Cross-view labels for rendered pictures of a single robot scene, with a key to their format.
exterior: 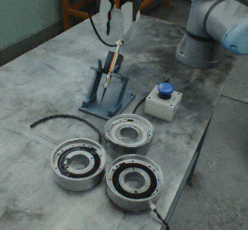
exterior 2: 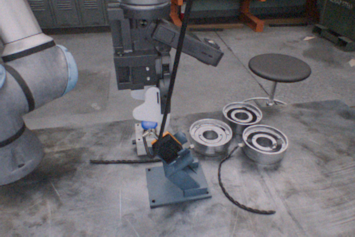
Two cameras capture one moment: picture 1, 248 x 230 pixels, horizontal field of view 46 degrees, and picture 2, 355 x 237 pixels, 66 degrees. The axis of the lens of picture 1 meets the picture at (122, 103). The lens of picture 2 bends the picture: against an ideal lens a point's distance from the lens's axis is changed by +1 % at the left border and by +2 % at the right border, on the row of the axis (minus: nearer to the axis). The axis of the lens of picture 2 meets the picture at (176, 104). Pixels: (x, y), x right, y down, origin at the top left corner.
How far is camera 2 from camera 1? 0.91 m
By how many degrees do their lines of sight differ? 92
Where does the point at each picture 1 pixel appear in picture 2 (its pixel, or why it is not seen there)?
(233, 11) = (51, 59)
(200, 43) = (26, 131)
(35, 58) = not seen: outside the picture
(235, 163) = not seen: outside the picture
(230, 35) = (73, 74)
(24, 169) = (302, 177)
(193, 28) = (13, 126)
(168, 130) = (173, 131)
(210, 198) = not seen: outside the picture
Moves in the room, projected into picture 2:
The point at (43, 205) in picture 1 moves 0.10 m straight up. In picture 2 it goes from (300, 149) to (311, 117)
